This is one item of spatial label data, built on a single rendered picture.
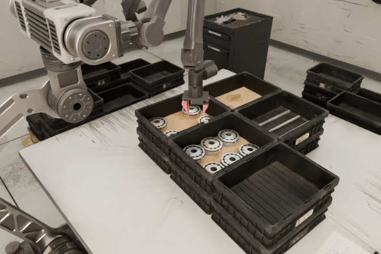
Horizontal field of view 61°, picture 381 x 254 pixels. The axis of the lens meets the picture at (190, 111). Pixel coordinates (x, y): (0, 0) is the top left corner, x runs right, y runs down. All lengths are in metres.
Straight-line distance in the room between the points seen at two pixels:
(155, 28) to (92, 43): 0.22
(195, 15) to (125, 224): 0.87
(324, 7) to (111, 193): 3.92
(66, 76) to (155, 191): 0.63
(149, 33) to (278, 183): 0.80
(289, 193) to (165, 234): 0.52
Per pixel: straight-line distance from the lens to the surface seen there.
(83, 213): 1.50
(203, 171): 1.28
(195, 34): 1.24
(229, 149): 1.56
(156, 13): 1.12
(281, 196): 1.38
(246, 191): 1.37
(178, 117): 1.76
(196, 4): 1.25
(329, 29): 4.82
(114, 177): 1.62
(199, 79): 1.25
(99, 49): 1.01
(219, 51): 3.16
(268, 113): 1.87
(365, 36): 4.66
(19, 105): 1.38
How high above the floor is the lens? 1.79
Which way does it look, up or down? 32 degrees down
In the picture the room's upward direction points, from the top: 1 degrees clockwise
